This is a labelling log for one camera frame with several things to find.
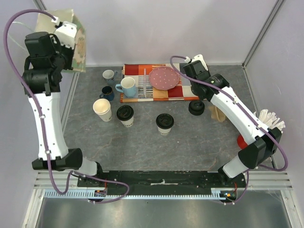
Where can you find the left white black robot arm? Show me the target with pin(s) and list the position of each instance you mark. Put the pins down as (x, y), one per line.
(42, 75)

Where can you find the black coffee cup lid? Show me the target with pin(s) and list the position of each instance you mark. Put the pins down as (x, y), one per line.
(165, 121)

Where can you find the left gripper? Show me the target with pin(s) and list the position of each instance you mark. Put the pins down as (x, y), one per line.
(71, 51)

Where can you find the white paper cup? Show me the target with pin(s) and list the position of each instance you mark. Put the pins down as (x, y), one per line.
(102, 108)
(128, 123)
(163, 131)

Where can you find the small grey cup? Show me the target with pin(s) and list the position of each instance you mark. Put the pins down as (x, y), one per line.
(109, 77)

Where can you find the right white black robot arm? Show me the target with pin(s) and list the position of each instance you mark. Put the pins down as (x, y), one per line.
(260, 139)

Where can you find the dark blue mug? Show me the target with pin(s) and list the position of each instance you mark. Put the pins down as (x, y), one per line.
(107, 93)

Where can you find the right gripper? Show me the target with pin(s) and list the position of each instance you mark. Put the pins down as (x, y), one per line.
(192, 70)

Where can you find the red straw holder cup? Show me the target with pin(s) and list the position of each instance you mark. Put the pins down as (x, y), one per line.
(241, 142)

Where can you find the cardboard cup carrier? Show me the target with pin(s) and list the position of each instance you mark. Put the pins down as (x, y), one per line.
(217, 114)

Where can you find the colourful patchwork placemat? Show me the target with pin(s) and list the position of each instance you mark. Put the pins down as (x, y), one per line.
(181, 92)

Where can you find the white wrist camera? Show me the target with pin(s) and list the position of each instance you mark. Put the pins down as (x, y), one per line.
(65, 32)
(199, 58)

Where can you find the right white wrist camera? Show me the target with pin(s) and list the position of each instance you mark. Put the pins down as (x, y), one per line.
(199, 58)

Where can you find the pink dotted plate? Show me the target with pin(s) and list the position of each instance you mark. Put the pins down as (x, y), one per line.
(163, 78)

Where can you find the light blue mug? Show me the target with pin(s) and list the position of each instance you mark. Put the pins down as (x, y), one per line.
(127, 87)

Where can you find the white wrapped straws bundle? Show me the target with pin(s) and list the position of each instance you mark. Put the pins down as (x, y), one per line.
(270, 119)

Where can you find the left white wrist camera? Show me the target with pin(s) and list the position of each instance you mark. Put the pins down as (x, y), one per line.
(65, 32)

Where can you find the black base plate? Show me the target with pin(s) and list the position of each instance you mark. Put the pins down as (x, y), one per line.
(195, 179)

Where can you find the green paper gift bag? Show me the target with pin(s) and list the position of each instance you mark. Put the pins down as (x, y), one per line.
(76, 42)

